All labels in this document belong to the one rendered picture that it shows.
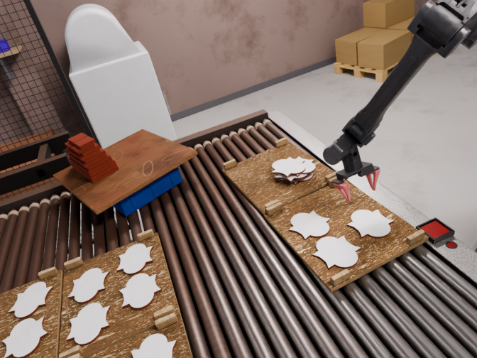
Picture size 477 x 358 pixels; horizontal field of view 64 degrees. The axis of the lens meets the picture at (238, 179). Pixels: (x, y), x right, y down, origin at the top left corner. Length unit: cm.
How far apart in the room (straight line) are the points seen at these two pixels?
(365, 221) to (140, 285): 75
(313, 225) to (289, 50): 420
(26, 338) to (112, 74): 285
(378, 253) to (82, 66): 320
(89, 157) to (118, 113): 224
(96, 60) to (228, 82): 184
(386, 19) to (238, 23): 180
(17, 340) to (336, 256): 98
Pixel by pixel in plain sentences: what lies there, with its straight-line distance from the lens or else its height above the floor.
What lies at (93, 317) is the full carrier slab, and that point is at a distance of 129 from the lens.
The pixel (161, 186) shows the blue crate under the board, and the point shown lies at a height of 96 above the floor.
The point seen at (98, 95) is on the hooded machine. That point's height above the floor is 81.
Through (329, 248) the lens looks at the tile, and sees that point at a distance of 123.
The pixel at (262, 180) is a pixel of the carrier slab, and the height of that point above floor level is 94.
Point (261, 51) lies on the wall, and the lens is 516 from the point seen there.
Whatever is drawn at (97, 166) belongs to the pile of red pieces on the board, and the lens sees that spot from 175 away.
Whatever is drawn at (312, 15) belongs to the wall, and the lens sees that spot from 546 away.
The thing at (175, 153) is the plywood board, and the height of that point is 104.
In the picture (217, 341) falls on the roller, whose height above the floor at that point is 92.
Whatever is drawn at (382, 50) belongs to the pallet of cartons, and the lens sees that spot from 479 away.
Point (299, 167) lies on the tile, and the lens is 153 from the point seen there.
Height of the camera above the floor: 180
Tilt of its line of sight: 32 degrees down
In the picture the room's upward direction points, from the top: 14 degrees counter-clockwise
